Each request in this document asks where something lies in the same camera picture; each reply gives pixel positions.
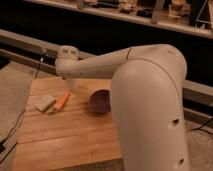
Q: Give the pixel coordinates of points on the grey metal rail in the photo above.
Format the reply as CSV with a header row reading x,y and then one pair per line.
x,y
192,91

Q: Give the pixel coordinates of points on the white sponge block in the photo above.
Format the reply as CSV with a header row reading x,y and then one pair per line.
x,y
44,103

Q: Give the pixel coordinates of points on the orange carrot toy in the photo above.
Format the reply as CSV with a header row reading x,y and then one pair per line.
x,y
61,101

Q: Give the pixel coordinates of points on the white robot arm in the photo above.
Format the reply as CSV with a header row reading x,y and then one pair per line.
x,y
146,101

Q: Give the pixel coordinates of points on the background shelf with clutter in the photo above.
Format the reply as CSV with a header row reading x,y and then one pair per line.
x,y
128,10

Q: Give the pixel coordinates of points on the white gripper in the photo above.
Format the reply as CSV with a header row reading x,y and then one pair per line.
x,y
71,83

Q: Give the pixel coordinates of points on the wooden board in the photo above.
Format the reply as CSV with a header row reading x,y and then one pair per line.
x,y
71,137

